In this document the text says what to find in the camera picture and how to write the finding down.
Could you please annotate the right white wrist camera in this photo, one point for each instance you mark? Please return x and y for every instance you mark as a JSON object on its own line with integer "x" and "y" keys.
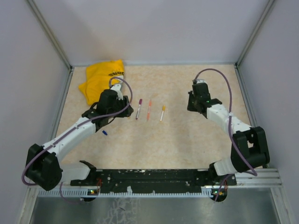
{"x": 199, "y": 81}

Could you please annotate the aluminium frame side rail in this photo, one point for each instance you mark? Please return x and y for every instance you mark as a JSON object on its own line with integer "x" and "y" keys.
{"x": 248, "y": 109}

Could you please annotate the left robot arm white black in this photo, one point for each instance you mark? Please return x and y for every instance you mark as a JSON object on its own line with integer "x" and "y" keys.
{"x": 43, "y": 164}

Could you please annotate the yellow folded shirt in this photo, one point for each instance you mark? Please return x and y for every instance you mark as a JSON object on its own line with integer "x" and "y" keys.
{"x": 97, "y": 79}

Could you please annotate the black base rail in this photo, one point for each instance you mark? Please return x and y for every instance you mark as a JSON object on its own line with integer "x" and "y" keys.
{"x": 150, "y": 180}

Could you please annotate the white pen red marks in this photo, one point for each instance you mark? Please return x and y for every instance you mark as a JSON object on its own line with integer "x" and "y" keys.
{"x": 138, "y": 111}

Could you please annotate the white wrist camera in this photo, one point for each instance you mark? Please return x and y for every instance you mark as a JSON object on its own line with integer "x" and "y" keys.
{"x": 117, "y": 89}
{"x": 199, "y": 81}

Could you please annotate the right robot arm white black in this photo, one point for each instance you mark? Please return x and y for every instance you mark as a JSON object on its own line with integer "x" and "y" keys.
{"x": 230, "y": 124}

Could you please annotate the orange white pen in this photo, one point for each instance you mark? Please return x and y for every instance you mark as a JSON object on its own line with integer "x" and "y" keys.
{"x": 149, "y": 109}

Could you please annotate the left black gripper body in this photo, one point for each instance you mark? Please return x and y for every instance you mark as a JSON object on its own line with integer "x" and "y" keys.
{"x": 120, "y": 105}

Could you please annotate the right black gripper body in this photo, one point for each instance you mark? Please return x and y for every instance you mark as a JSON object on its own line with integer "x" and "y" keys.
{"x": 192, "y": 101}

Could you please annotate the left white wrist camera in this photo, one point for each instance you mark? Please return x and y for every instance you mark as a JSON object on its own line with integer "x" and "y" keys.
{"x": 117, "y": 89}

